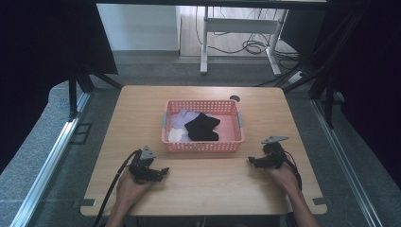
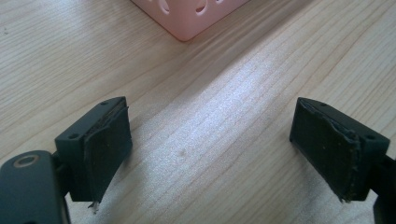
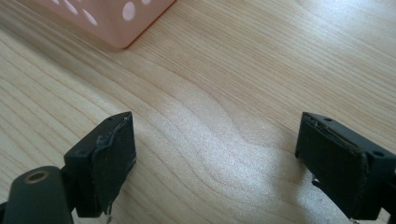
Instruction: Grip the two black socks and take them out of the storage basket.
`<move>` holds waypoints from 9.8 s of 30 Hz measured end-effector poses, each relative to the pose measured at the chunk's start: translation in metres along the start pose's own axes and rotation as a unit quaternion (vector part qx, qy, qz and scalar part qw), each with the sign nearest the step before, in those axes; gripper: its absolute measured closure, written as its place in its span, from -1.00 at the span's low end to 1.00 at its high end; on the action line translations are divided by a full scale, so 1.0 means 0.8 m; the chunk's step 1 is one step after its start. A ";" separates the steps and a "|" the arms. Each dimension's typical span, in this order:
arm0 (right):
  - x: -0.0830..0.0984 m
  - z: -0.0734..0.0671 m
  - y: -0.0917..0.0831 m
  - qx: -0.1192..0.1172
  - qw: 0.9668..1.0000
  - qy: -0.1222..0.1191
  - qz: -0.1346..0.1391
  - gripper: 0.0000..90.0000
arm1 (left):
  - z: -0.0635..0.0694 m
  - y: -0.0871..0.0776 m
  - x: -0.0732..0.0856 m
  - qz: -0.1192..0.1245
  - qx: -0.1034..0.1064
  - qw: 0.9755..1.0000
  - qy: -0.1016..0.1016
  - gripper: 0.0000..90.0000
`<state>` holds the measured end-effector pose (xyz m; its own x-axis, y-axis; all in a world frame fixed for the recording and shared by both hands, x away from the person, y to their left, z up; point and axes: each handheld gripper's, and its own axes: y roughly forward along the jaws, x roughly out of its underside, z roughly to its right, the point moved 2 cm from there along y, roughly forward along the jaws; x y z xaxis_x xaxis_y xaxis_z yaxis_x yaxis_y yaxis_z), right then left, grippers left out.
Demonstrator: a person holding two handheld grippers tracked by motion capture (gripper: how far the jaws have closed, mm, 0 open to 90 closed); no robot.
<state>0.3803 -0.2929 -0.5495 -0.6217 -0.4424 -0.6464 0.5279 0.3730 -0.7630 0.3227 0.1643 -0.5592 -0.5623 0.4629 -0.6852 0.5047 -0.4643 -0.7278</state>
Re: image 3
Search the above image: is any pink perforated plastic basket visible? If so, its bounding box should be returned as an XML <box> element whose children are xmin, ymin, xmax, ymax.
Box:
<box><xmin>25</xmin><ymin>0</ymin><xmax>177</xmax><ymax>49</ymax></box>

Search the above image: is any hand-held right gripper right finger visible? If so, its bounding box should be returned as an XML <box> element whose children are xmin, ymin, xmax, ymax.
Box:
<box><xmin>294</xmin><ymin>111</ymin><xmax>396</xmax><ymax>221</ymax></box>

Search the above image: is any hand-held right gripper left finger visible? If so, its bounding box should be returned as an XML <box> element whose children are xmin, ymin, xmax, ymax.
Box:
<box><xmin>63</xmin><ymin>111</ymin><xmax>137</xmax><ymax>224</ymax></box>

